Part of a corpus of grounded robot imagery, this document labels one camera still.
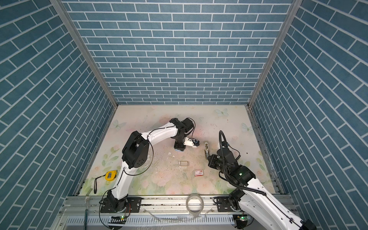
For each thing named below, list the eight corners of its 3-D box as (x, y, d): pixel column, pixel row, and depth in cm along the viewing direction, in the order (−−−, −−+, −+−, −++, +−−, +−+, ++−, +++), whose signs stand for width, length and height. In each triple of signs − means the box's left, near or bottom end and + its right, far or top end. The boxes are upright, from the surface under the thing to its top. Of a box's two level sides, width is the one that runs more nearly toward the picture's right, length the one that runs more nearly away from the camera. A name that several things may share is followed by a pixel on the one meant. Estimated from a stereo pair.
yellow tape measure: (105, 180, 84) (103, 179, 82) (108, 171, 87) (106, 170, 85) (114, 180, 84) (113, 179, 82) (117, 171, 87) (116, 170, 85)
